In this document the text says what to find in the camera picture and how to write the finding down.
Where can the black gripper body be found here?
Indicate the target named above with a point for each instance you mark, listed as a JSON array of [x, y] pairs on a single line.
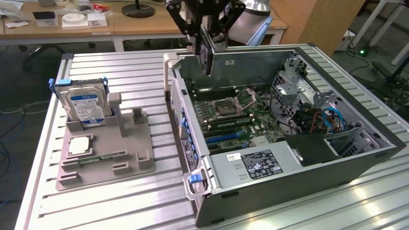
[[208, 6]]

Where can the low profile graphics card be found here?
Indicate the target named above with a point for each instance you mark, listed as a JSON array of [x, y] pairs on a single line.
[[206, 60]]

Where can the wooden desk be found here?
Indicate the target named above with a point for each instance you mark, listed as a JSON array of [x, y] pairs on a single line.
[[144, 24]]

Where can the black round stand base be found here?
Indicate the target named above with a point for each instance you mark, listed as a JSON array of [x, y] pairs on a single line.
[[138, 10]]

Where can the red packet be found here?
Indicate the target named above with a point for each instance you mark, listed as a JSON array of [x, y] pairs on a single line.
[[99, 7]]

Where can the plain white box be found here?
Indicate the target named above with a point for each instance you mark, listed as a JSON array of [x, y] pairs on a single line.
[[96, 20]]

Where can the wooden cabinet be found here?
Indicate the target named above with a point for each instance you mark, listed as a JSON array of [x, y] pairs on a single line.
[[319, 24]]

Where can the white box with round insert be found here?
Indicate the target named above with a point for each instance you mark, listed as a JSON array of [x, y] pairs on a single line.
[[74, 21]]

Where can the metal socket cover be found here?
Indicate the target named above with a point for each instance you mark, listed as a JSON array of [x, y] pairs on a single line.
[[251, 92]]

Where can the tall metal disk bay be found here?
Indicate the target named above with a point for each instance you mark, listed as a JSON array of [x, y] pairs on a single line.
[[288, 95]]

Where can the CPU socket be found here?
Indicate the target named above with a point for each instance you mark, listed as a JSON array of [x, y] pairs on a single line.
[[226, 107]]

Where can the white box with black top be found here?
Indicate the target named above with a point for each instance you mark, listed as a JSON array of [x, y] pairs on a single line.
[[46, 19]]

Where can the grey cup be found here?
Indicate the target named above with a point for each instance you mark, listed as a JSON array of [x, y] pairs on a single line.
[[46, 3]]

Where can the device with green light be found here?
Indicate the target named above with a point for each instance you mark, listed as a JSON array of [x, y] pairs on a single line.
[[363, 52]]

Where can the black RAM stick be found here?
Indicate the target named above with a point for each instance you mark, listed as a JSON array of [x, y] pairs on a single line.
[[228, 122]]

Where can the green motherboard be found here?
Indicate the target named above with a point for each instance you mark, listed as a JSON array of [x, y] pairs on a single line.
[[256, 124]]

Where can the hard disk with blue rails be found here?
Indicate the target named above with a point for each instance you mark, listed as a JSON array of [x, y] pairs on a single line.
[[83, 107]]

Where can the black office chair base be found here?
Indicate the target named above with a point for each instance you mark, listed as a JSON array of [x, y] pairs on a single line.
[[33, 56]]

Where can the white paper card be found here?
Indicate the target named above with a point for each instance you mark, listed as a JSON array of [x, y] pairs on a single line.
[[17, 24]]

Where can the blue expansion slot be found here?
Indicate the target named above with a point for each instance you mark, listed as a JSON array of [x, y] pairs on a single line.
[[222, 138]]

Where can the black floor stand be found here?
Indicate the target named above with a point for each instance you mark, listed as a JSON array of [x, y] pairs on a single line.
[[394, 76]]

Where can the grey parts rack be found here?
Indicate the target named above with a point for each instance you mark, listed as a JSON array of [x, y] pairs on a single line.
[[102, 143]]

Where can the silver CPU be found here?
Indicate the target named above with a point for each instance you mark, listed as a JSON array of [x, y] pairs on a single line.
[[79, 146]]

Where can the green RAM stick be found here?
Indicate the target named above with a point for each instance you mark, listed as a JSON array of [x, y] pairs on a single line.
[[96, 159]]

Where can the grey power supply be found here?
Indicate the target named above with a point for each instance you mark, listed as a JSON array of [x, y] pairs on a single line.
[[230, 172]]

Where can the low grey disk bay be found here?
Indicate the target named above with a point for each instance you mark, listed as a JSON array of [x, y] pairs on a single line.
[[351, 143]]

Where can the blue case latch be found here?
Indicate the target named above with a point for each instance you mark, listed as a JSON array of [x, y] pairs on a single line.
[[195, 179]]

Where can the black open PC case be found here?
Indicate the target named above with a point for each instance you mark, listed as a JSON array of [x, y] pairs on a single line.
[[288, 191]]

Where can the white table frame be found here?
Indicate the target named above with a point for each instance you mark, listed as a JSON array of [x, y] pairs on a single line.
[[402, 54]]

